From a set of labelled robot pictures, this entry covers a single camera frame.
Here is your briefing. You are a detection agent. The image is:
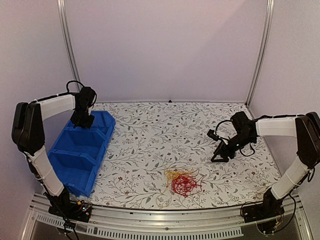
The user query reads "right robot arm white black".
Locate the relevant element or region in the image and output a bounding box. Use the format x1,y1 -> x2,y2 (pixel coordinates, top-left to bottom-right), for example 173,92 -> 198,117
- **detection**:
207,111 -> 320,218

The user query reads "floral patterned table mat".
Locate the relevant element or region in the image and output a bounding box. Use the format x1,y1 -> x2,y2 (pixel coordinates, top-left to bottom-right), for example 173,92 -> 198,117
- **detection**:
89,102 -> 280,210

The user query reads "left aluminium frame post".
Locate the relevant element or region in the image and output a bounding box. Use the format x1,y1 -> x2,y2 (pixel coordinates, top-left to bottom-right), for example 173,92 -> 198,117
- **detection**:
56,0 -> 81,82

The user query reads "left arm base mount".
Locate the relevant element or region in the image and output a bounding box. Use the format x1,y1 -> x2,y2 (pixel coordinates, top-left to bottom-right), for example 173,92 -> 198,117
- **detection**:
48,200 -> 92,223

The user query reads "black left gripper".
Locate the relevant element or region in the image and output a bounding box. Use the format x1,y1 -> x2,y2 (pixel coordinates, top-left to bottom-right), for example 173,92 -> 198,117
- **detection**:
71,105 -> 95,129

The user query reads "red cable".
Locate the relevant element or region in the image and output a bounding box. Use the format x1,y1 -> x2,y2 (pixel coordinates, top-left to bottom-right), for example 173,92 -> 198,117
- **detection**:
171,176 -> 200,198

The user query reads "yellow cable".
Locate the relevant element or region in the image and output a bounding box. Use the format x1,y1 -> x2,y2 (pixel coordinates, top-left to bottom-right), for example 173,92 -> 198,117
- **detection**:
163,167 -> 198,196

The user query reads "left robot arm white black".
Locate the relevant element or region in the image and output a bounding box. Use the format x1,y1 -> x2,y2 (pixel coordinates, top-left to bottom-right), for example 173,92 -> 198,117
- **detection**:
11,85 -> 97,217

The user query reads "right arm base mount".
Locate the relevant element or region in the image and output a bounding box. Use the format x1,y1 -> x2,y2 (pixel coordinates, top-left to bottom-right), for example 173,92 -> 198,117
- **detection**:
240,201 -> 285,235

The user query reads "right aluminium frame post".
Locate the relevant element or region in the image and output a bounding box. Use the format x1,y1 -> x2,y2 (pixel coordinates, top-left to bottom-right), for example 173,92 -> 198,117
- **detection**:
245,0 -> 275,108

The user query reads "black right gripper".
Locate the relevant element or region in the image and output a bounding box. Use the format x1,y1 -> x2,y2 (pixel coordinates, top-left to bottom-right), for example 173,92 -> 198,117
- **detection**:
211,132 -> 256,163

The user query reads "aluminium frame post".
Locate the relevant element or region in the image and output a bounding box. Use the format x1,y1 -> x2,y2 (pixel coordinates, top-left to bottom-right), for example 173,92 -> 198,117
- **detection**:
245,0 -> 275,108
56,0 -> 81,82

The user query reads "front aluminium rail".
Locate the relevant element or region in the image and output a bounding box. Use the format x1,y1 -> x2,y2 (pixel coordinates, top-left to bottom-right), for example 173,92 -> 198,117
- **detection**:
21,194 -> 314,240

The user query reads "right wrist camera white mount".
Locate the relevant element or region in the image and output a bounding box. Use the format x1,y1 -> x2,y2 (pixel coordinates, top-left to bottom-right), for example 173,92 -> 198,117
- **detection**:
207,129 -> 230,145

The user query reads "blue plastic divided bin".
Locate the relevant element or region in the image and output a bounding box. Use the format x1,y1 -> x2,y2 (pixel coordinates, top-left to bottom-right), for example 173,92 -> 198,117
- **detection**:
48,110 -> 116,198

